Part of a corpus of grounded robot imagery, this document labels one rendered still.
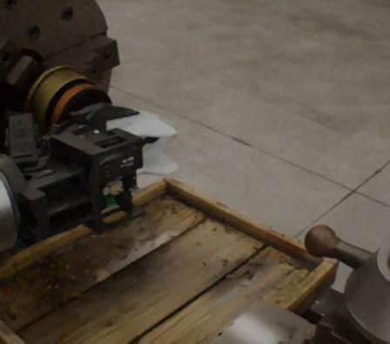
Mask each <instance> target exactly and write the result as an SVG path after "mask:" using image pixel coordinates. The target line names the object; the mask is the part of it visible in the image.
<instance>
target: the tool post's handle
mask: <svg viewBox="0 0 390 344"><path fill-rule="evenodd" d="M304 243H305V249H306V251H307V252H308V253H309V254H311V255H312V256H313V257H315V258H318V259H322V258H324V257H328V258H330V259H336V260H338V261H340V262H342V263H344V265H348V266H349V267H351V268H352V269H354V270H356V269H358V268H360V267H361V266H362V265H363V264H364V263H365V262H366V261H367V260H368V259H369V258H370V257H371V256H372V255H373V253H372V252H370V251H367V250H364V249H363V248H360V247H358V246H353V245H352V244H349V243H346V242H344V241H342V239H340V237H339V236H336V234H335V232H334V230H333V229H332V228H331V227H330V226H326V225H316V226H313V227H311V228H310V229H309V231H308V232H307V233H306V236H305V239H304Z"/></svg>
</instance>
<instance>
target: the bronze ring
mask: <svg viewBox="0 0 390 344"><path fill-rule="evenodd" d="M97 103H106V104H111V105H113V103H112V100H111V97H110V96H109V95H108V94H107V93H106V92H105V91H103V90H102V89H101V90H100V89H98V86H97V85H96V84H95V83H94V82H93V81H91V80H90V79H88V78H87V77H86V76H84V75H83V74H82V72H80V71H79V70H78V69H77V68H75V67H73V66H71V67H70V66H68V65H58V66H54V67H51V68H50V69H49V70H47V71H45V72H44V73H42V75H41V76H40V77H39V78H38V79H37V80H36V81H35V82H34V83H33V85H32V86H31V88H30V91H29V93H28V96H27V98H23V106H24V115H26V114H31V113H32V120H33V123H34V125H37V132H38V133H40V135H41V137H42V136H44V135H46V134H47V132H48V130H49V129H50V128H51V126H52V125H56V126H59V125H61V124H62V123H63V122H65V121H68V120H70V119H69V114H70V112H77V111H81V110H82V109H83V108H85V107H86V106H89V105H93V104H97Z"/></svg>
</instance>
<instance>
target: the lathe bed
mask: <svg viewBox="0 0 390 344"><path fill-rule="evenodd" d="M21 242H22V243H23V244H22V243H21ZM18 244H19V245H18ZM35 244H36V241H34V239H32V238H31V237H27V238H23V239H21V240H19V241H18V242H17V244H16V242H15V243H14V244H13V245H14V246H13V247H11V248H7V249H5V250H3V251H4V252H5V253H3V251H2V252H0V254H2V256H5V259H7V258H8V257H11V256H8V255H9V254H11V255H14V254H16V251H22V249H23V250H24V249H25V247H27V248H28V247H30V245H35ZM21 246H24V248H22V249H19V247H21ZM14 247H15V248H16V249H15V248H14ZM14 249H15V252H14ZM9 250H11V251H13V252H14V253H9V252H10V251H9ZM6 252H7V254H6ZM7 256H8V257H7ZM332 290H333V291H332ZM323 295H324V296H323ZM340 298H341V299H340ZM322 299H323V300H322ZM336 299H340V301H342V302H343V293H342V292H338V291H337V290H335V289H334V288H329V289H328V290H327V291H326V292H325V293H323V294H322V295H321V296H320V297H319V298H318V299H317V301H318V300H322V302H319V303H316V301H315V303H316V304H317V305H318V306H317V305H316V304H313V309H311V307H309V308H308V309H307V310H306V311H305V312H304V313H303V314H302V315H301V316H300V317H302V318H303V319H304V320H307V321H308V322H310V324H313V325H316V326H317V325H318V322H319V321H320V320H321V319H322V318H323V317H324V316H325V315H326V314H327V312H328V311H329V310H331V309H332V308H333V307H342V306H343V305H344V303H338V302H336ZM320 305H321V306H322V307H321V306H320ZM327 308H329V309H327ZM319 311H322V312H323V313H320V312H319Z"/></svg>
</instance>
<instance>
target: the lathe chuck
mask: <svg viewBox="0 0 390 344"><path fill-rule="evenodd" d="M107 30H108V26H107V21H106V20H105V17H104V14H103V13H102V10H101V8H100V6H99V5H98V3H97V0H0V37H5V38H8V39H9V40H10V41H11V42H12V43H13V44H14V45H15V46H16V47H17V48H18V49H19V50H20V51H21V52H22V53H23V54H24V55H25V56H28V57H30V54H36V56H37V57H38V58H40V59H45V58H47V57H50V56H52V55H54V54H57V53H58V52H60V51H63V50H66V49H68V48H69V47H71V46H73V45H75V44H79V43H82V42H83V41H84V40H87V39H89V38H91V37H95V36H96V35H99V34H100V33H103V32H105V31H107ZM110 84H111V70H109V71H107V72H105V73H104V82H102V83H101V84H98V85H97V87H98V89H100V90H101V89H102V90H103V91H105V92H106V93H107V94H108V93H109V89H110ZM0 106H6V107H9V106H15V107H17V108H21V109H23V110H24V106H23V97H22V96H20V95H17V94H16V93H15V92H14V91H8V92H7V93H6V94H5V95H3V96H1V97H0Z"/></svg>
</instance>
